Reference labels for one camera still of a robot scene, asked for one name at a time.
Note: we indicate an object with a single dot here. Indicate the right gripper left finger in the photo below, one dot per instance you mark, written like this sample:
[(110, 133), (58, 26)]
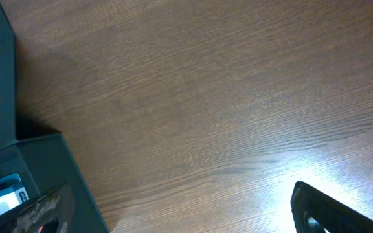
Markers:
[(51, 212)]

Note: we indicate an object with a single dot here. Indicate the black open cardboard box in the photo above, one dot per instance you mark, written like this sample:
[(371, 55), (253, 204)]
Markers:
[(38, 153)]

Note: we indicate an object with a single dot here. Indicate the blue precision screwdriver set box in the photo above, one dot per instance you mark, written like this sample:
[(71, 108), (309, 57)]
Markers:
[(12, 193)]

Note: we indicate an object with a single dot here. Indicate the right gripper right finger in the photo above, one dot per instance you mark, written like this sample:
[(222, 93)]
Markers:
[(314, 211)]

